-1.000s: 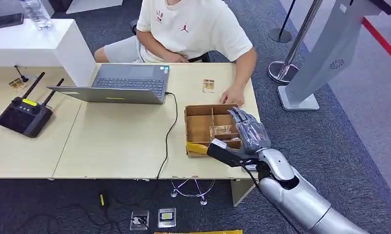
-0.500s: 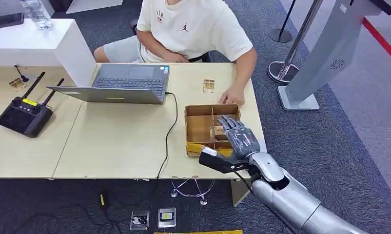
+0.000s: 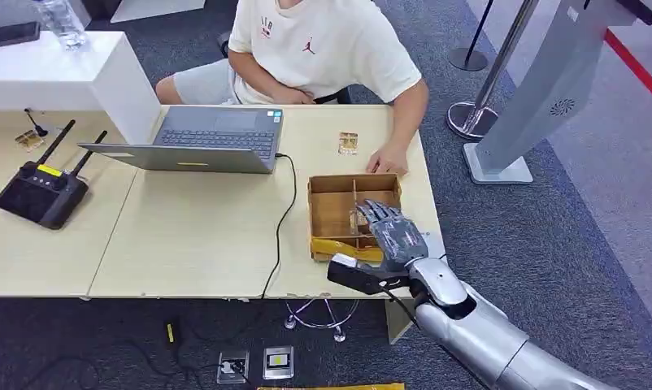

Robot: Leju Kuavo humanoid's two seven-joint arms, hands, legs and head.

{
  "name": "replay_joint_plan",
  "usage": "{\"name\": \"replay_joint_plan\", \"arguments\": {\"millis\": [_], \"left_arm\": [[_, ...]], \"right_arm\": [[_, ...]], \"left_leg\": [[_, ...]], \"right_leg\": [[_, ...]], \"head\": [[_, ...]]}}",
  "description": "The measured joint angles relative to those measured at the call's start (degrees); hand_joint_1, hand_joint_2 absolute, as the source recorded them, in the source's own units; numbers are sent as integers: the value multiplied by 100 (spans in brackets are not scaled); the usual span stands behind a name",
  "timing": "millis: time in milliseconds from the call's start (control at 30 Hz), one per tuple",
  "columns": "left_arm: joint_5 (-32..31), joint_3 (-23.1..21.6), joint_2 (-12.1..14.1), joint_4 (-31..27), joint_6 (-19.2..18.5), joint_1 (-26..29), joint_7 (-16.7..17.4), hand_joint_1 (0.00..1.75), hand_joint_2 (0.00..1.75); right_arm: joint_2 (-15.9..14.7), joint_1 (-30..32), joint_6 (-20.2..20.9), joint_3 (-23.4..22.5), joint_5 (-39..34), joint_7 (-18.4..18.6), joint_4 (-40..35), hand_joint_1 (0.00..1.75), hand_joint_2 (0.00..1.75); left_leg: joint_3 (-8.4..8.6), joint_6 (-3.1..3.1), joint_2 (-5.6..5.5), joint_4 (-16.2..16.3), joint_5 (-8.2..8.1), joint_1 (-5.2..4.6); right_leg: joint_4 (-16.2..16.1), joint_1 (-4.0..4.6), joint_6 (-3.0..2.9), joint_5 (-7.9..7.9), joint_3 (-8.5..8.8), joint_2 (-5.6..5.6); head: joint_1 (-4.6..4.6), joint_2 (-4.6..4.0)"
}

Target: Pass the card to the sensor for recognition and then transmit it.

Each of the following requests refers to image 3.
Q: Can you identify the open floor socket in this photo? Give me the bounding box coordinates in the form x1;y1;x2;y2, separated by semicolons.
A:
216;350;250;385

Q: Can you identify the red floor tape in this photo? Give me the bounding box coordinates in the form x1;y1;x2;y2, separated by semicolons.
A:
604;30;652;114

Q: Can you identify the pale desk leg panel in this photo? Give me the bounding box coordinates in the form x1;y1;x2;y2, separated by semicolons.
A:
385;297;416;345

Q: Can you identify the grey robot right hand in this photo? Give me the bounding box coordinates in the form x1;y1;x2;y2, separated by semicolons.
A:
355;199;430;273

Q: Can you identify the white platform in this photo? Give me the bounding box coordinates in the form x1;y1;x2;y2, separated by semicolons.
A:
110;0;207;24

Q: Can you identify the person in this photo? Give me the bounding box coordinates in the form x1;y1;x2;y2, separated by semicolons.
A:
154;0;430;179

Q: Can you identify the wooden box with dividers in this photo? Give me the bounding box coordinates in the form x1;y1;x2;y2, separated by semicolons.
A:
306;173;403;264

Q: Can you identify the grey laptop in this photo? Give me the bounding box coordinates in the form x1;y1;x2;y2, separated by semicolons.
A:
78;105;285;175

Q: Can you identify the black tablet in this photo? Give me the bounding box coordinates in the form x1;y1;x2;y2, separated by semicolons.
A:
0;20;41;51

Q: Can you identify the person's left hand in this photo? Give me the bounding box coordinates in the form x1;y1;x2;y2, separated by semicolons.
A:
365;141;411;178

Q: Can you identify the black laptop power cable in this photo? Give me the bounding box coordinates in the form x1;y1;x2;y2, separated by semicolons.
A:
259;153;299;300

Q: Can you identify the steel floor socket plate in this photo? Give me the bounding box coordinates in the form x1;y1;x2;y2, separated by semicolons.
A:
262;345;295;381

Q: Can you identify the black stanchion post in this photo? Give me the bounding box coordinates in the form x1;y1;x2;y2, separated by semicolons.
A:
448;0;498;72

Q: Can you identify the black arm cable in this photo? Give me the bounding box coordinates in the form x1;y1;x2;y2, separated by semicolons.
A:
380;288;421;329

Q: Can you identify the chrome wire frame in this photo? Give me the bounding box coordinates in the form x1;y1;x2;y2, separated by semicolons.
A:
282;297;360;344

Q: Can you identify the grey kiosk stand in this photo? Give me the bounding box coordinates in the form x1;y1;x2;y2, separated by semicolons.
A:
462;0;652;186

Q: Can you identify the small black antenna stub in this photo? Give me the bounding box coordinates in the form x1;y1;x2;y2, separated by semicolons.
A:
24;108;50;138

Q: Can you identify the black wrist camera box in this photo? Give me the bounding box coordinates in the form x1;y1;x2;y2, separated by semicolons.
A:
326;253;413;296

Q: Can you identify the clear water bottle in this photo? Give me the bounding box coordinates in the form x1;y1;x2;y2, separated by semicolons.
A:
33;0;89;50

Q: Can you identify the chrome stanchion post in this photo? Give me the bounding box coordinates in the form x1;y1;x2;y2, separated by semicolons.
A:
446;0;542;142

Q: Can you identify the black floor cable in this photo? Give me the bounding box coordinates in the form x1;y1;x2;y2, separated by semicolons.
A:
137;342;236;390

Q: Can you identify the person's right hand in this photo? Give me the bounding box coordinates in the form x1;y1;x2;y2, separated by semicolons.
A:
272;85;316;106

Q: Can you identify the black controller with antennas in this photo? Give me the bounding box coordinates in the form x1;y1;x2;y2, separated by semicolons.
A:
0;119;109;231

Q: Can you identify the white cabinet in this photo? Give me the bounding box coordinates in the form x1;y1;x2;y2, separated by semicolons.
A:
0;30;163;145

